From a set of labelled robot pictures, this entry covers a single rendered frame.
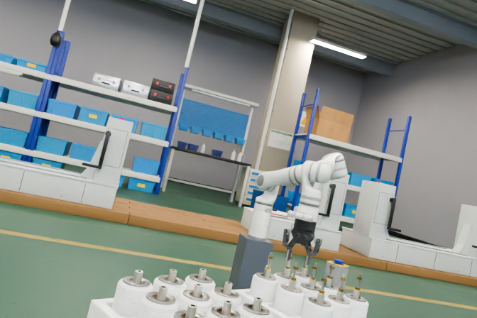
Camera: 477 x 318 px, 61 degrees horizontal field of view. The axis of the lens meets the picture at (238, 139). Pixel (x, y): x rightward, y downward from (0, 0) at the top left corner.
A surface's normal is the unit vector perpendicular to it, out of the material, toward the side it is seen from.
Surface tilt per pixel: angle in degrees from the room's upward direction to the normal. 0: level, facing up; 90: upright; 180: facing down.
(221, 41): 90
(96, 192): 90
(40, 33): 90
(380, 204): 90
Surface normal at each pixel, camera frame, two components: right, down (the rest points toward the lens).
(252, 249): 0.26, -0.01
